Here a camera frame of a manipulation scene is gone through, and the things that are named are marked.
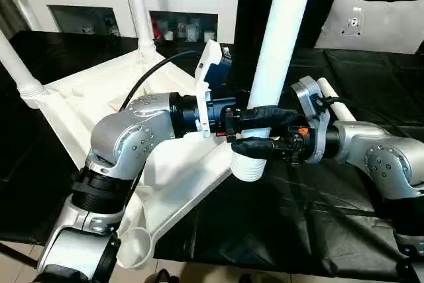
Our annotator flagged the white plastic table leg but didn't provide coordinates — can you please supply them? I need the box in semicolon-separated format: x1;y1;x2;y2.
127;0;157;62
317;77;358;122
0;32;46;109
231;0;315;182

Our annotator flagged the white plastic table top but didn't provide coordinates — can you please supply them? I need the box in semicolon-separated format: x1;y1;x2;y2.
38;49;233;269

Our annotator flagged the black work mat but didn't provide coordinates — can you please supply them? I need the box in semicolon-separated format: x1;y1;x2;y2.
0;29;424;277

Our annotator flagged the black box with yellow label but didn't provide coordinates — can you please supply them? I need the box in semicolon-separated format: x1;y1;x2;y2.
237;0;335;48

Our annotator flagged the dark left robot foot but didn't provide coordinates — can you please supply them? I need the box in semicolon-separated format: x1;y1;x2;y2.
150;269;180;283

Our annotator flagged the black tripod leg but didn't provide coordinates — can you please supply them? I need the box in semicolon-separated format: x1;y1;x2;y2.
0;242;38;269

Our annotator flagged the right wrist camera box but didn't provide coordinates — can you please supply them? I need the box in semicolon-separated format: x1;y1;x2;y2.
290;76;331;164

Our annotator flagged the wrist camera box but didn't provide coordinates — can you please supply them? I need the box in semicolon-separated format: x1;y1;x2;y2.
194;40;233;139
290;76;331;164

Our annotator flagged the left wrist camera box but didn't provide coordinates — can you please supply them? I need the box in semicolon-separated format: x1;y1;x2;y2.
194;40;233;139

